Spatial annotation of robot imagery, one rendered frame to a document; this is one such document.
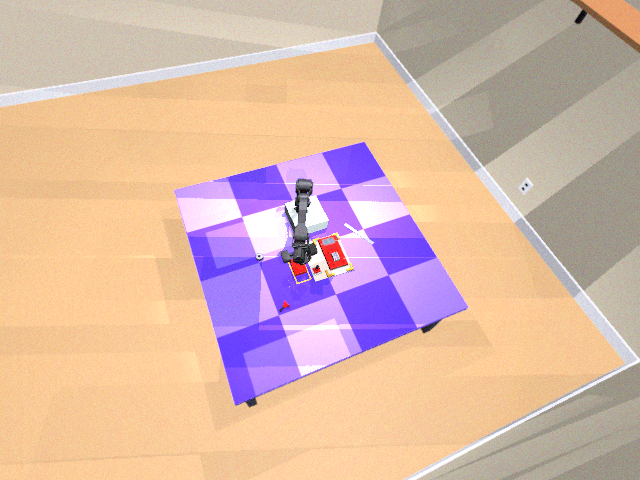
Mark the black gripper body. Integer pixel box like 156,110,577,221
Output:
281,243,318,263

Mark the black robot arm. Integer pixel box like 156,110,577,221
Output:
292,178,313,266

